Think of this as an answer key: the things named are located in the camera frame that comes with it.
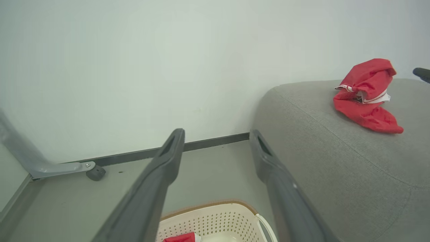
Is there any red garment with white trim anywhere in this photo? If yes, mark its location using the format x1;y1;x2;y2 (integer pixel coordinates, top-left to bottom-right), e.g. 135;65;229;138
333;58;404;134

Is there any cream perforated laundry basket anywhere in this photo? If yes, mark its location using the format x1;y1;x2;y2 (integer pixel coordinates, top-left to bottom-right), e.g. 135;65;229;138
156;201;278;242

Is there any black caster wheel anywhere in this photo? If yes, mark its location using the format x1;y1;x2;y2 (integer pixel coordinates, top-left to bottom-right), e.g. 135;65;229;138
86;165;106;182

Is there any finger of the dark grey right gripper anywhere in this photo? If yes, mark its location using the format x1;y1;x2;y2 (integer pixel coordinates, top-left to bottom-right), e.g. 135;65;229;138
413;67;430;84

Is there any red cloth garment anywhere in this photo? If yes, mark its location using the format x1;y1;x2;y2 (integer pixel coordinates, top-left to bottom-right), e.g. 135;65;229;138
163;232;202;242

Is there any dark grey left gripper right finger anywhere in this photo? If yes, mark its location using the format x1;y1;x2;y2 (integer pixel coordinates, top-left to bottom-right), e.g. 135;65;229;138
249;129;340;242

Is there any grey metal frame leg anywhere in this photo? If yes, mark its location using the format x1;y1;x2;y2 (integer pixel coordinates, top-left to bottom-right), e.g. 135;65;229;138
0;109;96;179

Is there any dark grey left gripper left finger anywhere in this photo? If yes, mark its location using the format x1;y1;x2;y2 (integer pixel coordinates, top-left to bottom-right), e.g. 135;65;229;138
92;128;186;242

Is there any grey fabric sofa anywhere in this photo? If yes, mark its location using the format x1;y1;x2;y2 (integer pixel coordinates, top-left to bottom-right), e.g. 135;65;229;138
252;78;430;242

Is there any dark baseboard strip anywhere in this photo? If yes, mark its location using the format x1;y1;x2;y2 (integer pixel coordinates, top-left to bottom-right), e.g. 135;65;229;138
64;132;250;167

